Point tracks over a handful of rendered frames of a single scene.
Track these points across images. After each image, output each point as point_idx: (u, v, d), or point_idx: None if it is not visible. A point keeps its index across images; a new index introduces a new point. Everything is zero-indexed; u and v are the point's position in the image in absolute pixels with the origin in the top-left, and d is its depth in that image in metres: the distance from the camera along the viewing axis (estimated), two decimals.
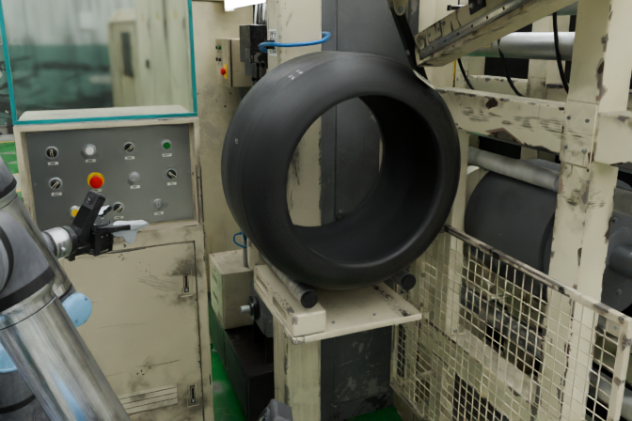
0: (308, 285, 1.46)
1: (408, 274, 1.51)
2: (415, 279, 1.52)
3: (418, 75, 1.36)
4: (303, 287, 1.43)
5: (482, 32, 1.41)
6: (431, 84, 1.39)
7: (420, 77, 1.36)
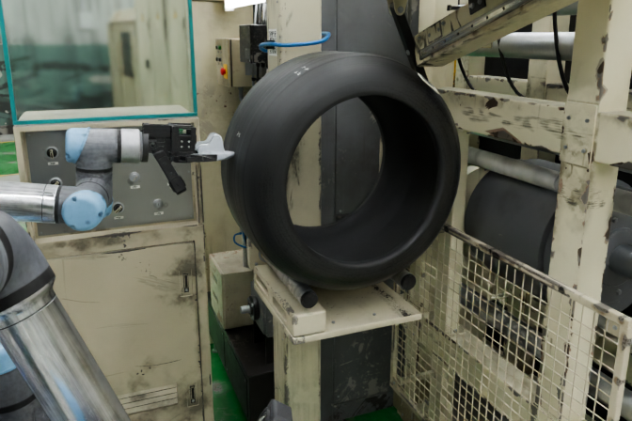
0: (306, 283, 1.46)
1: (403, 277, 1.51)
2: (412, 276, 1.51)
3: (422, 78, 1.36)
4: (300, 288, 1.43)
5: (482, 32, 1.41)
6: (434, 87, 1.40)
7: (425, 80, 1.37)
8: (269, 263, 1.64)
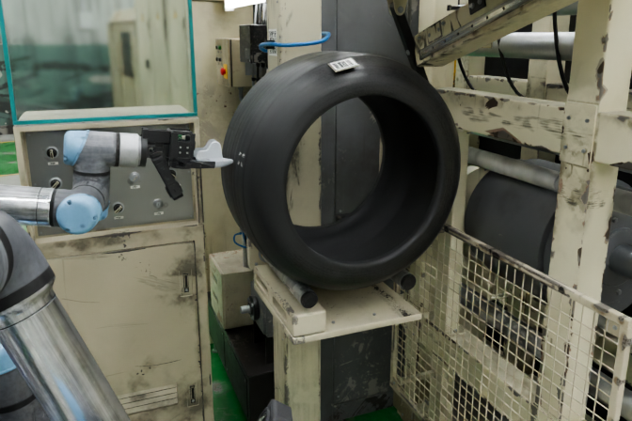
0: (295, 287, 1.45)
1: (402, 287, 1.51)
2: (404, 279, 1.50)
3: (335, 70, 1.28)
4: (297, 299, 1.43)
5: (482, 32, 1.41)
6: (352, 60, 1.30)
7: (338, 68, 1.28)
8: None
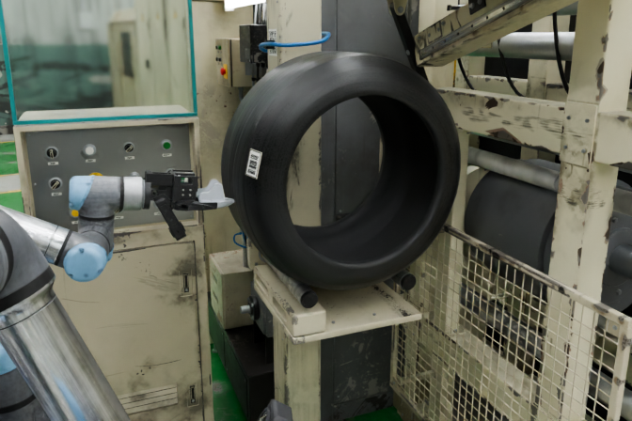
0: (306, 283, 1.46)
1: (412, 274, 1.51)
2: (415, 283, 1.52)
3: (254, 178, 1.26)
4: (300, 288, 1.43)
5: (482, 32, 1.41)
6: (254, 152, 1.27)
7: (255, 173, 1.26)
8: (269, 263, 1.64)
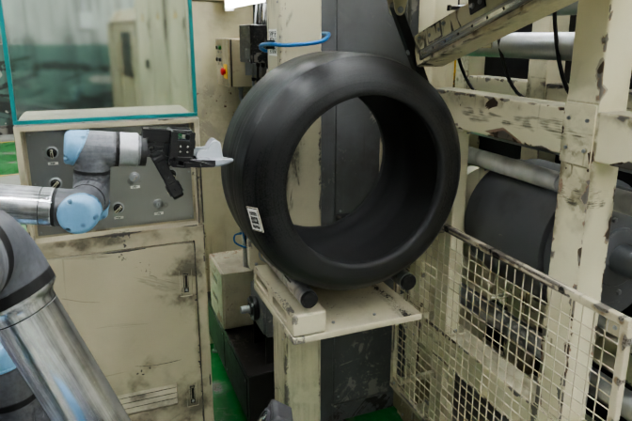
0: (301, 283, 1.45)
1: (411, 274, 1.51)
2: (415, 282, 1.52)
3: (261, 231, 1.30)
4: (297, 292, 1.43)
5: (482, 32, 1.41)
6: (250, 210, 1.30)
7: (260, 227, 1.30)
8: (270, 267, 1.64)
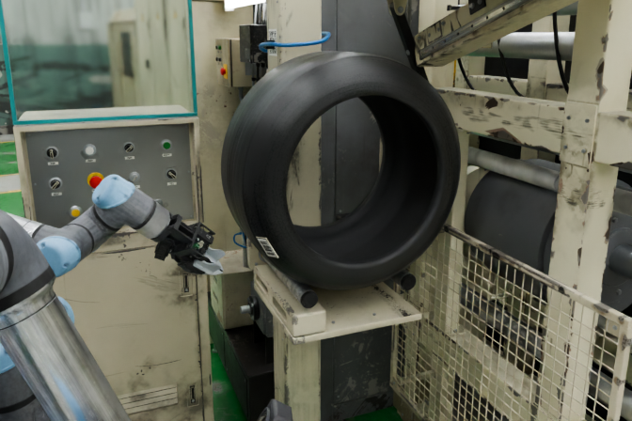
0: None
1: (402, 288, 1.51)
2: (403, 280, 1.50)
3: (276, 257, 1.33)
4: None
5: (482, 32, 1.41)
6: (260, 240, 1.32)
7: (274, 254, 1.33)
8: None
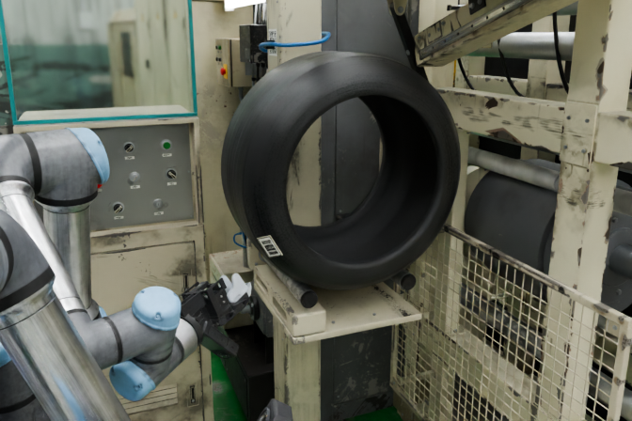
0: (295, 298, 1.46)
1: (402, 287, 1.51)
2: (404, 279, 1.50)
3: (279, 255, 1.34)
4: None
5: (482, 32, 1.41)
6: (262, 240, 1.33)
7: (277, 252, 1.34)
8: None
